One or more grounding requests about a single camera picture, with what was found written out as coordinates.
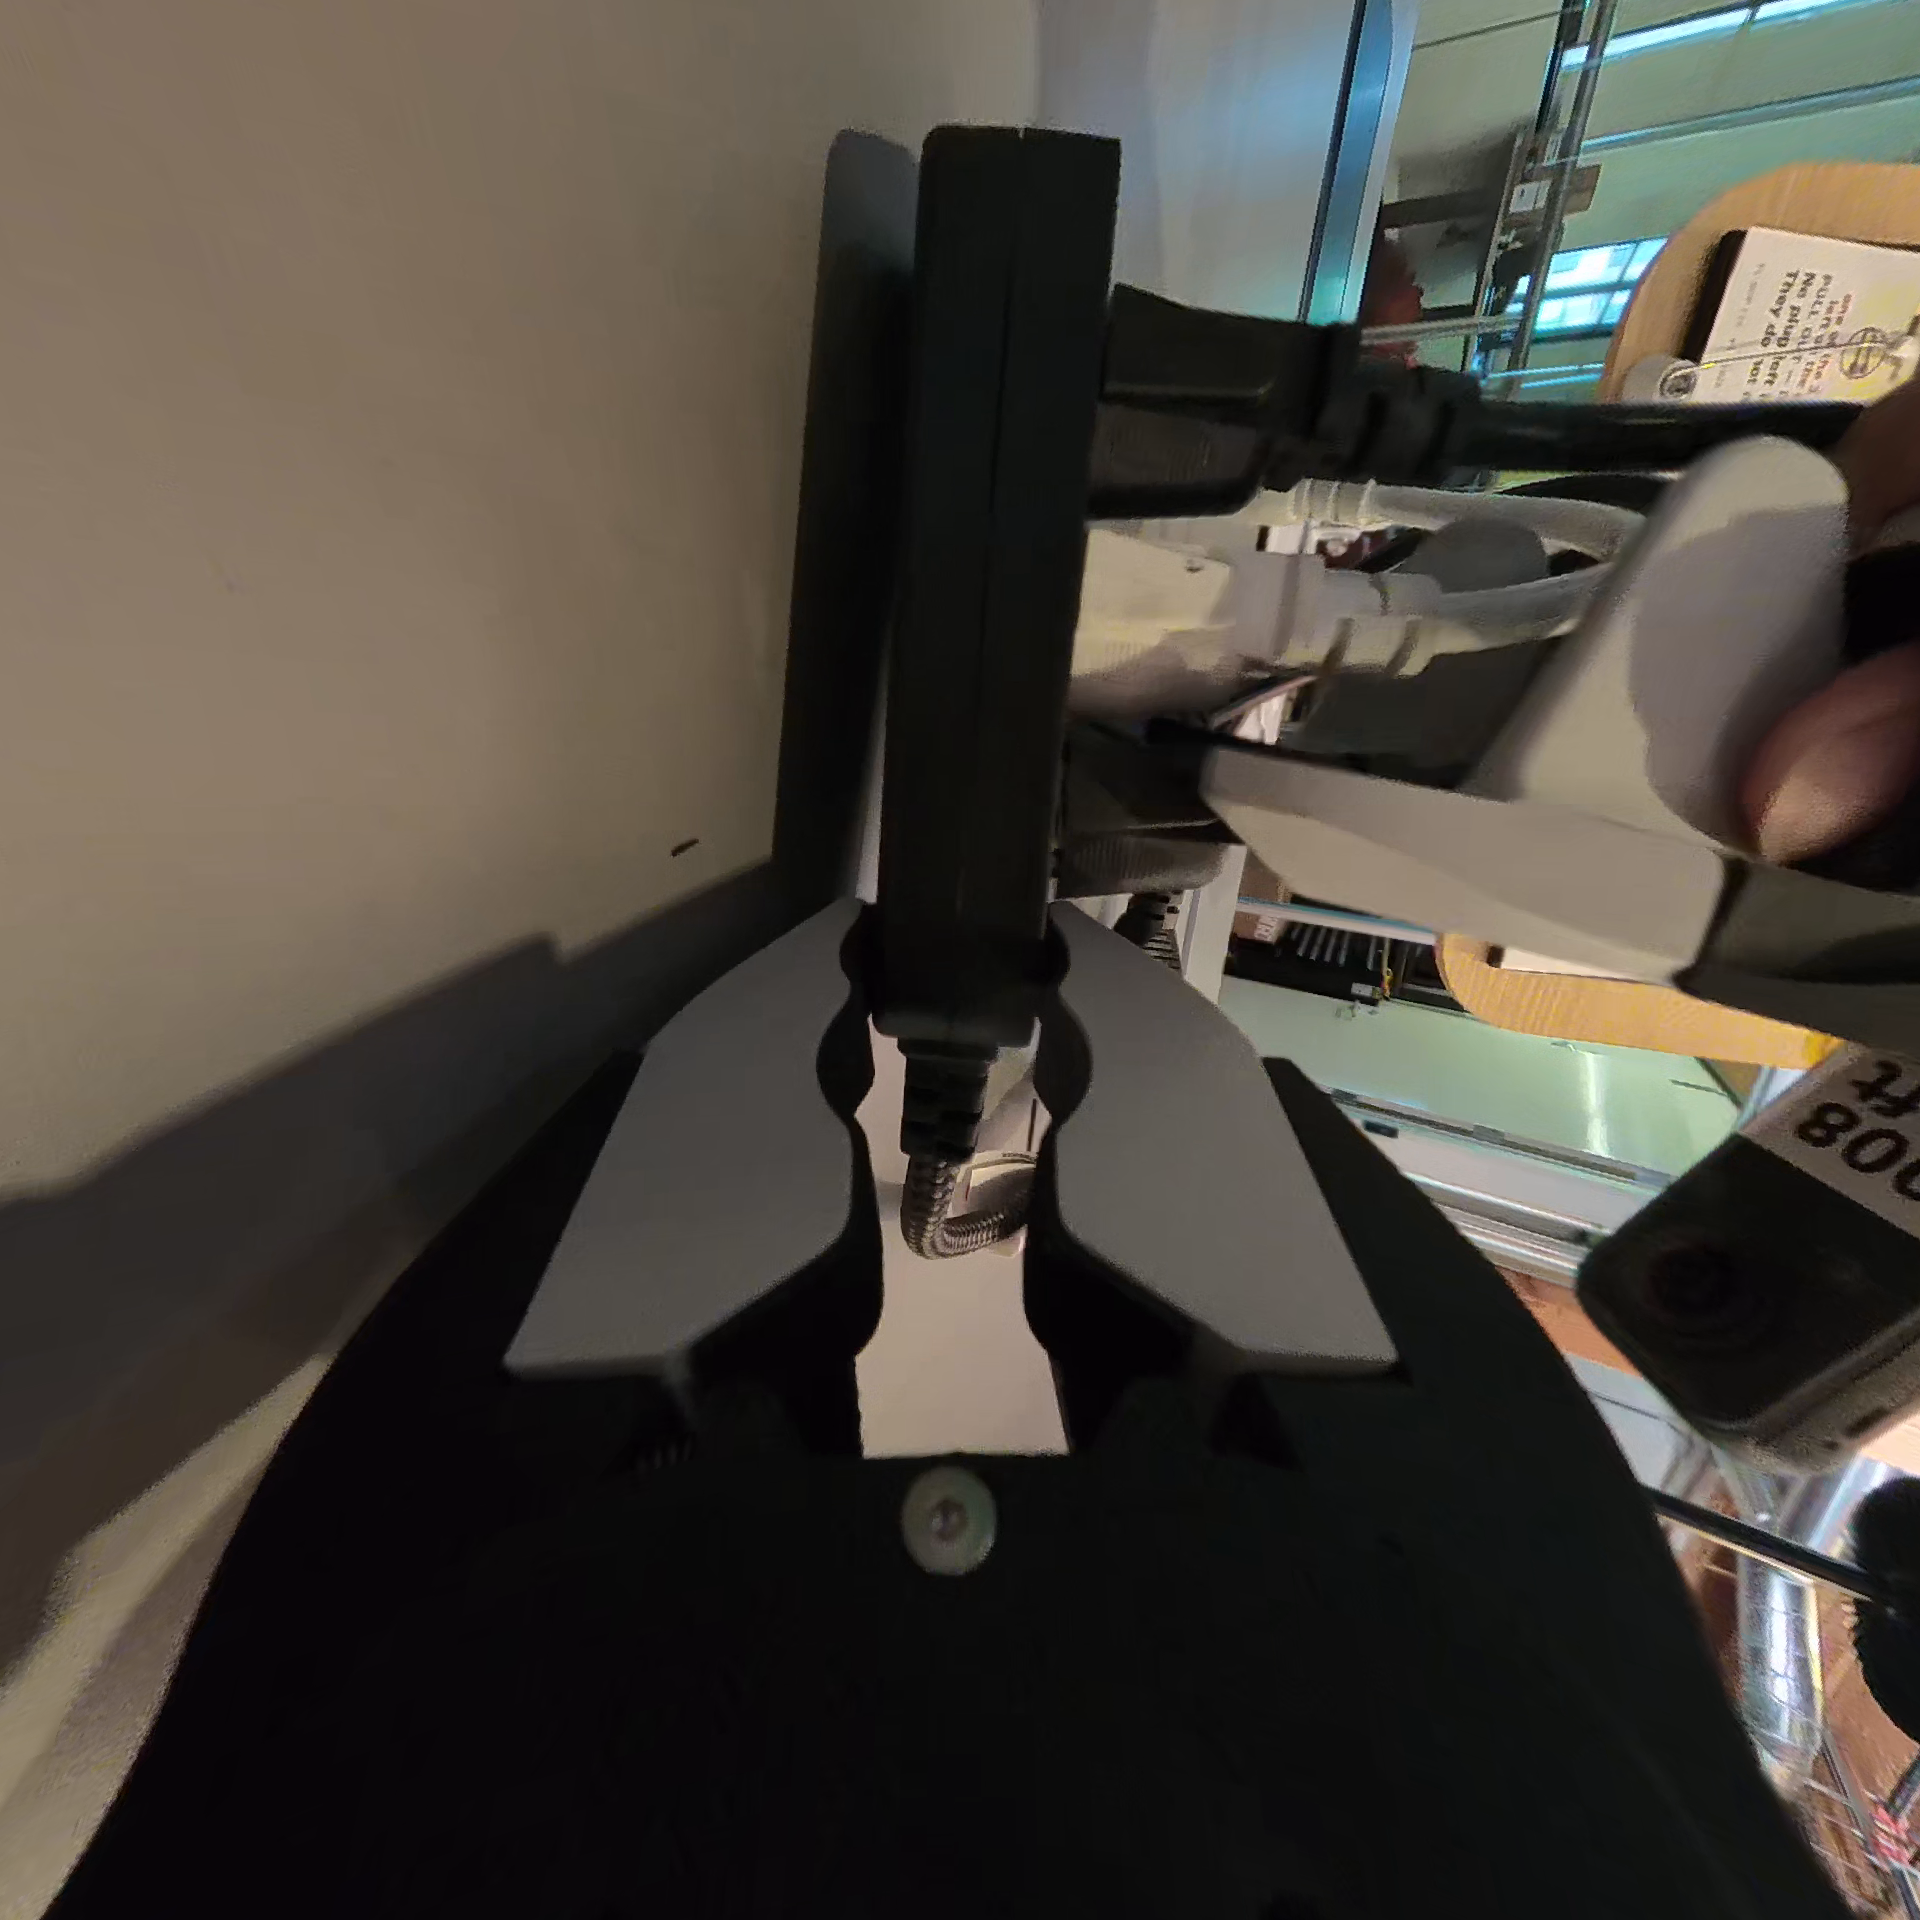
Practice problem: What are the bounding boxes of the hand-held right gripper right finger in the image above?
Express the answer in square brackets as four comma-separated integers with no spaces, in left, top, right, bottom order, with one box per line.
[1027,896,1407,1390]

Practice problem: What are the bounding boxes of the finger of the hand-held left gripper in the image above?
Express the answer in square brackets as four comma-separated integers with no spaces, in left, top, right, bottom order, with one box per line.
[1197,737,1749,988]
[1290,661,1521,789]

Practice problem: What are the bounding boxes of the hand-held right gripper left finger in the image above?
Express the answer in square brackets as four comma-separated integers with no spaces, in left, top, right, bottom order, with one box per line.
[502,896,887,1390]

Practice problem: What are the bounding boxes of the white extension cord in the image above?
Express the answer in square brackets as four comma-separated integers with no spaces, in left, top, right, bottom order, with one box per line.
[1201,477,1652,682]

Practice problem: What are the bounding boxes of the black extension cord ribbed socket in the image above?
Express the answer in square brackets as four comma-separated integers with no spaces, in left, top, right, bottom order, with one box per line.
[1054,718,1255,968]

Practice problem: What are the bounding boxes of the black extension cord notched socket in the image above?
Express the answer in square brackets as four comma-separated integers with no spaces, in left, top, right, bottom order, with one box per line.
[1093,280,1869,514]

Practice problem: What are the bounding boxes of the black power strip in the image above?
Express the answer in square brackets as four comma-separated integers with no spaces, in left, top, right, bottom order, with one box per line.
[870,124,1124,1050]

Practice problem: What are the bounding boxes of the person's left hand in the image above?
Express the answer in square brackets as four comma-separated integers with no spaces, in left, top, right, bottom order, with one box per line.
[1746,393,1920,872]

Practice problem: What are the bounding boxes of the printed paper sign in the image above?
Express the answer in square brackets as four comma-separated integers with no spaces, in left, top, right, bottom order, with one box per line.
[1695,223,1920,407]

